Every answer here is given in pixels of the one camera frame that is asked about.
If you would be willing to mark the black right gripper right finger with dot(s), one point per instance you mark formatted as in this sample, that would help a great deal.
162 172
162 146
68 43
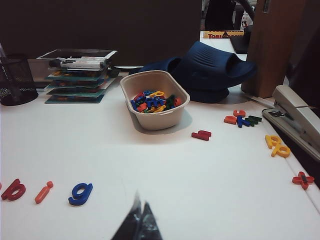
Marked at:
150 227

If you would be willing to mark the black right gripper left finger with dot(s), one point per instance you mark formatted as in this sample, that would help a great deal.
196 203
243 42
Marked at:
130 225

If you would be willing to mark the blue letter g magnet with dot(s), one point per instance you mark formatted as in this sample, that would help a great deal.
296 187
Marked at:
80 192

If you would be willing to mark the orange letter i magnet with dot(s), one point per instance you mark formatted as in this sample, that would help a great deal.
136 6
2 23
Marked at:
43 193

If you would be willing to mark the red letter b magnet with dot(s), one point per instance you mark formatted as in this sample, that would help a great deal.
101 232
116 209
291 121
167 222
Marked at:
13 192

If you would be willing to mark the red letter h magnet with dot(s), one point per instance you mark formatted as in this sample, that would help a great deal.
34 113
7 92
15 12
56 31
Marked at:
201 135

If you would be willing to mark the green letter magnet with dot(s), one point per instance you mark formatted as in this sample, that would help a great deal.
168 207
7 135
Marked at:
253 120
170 101

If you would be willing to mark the orange letter n magnet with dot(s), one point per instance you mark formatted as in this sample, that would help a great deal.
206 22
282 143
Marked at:
230 120

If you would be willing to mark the teal letter puzzle board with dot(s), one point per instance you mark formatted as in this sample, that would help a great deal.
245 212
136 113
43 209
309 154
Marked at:
80 83
75 75
75 92
72 99

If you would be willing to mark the blue letter k magnet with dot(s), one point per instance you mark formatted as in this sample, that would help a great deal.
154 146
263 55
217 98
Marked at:
242 121

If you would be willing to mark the red letter c magnet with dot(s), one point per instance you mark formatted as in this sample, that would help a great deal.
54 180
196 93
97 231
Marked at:
238 113

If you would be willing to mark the yellow letter p magnet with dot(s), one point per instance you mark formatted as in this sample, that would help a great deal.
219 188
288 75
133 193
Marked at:
281 150

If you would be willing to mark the red letter x magnet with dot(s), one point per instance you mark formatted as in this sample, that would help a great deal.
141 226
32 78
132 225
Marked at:
303 180

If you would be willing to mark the beige oval bowl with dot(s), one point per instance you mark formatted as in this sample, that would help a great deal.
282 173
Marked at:
155 120

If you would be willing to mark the navy blue slipper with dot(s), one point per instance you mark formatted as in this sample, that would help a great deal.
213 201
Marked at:
157 66

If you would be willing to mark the white marker pen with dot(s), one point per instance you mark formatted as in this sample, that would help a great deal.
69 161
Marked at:
80 64

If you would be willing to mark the dark blue bag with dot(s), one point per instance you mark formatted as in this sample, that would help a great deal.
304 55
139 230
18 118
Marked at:
212 65

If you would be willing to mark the black mesh pen holder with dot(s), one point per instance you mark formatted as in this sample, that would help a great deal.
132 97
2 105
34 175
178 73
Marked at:
17 80

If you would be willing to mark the beige stapler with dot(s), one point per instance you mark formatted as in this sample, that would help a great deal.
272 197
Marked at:
297 117

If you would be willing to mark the brown desk partition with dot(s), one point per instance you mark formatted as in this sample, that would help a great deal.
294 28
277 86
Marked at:
100 25

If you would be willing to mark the yellow Toblerone box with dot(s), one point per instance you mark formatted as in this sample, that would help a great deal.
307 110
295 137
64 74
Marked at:
217 35

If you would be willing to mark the brown wooden box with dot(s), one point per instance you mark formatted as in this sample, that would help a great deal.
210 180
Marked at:
272 45

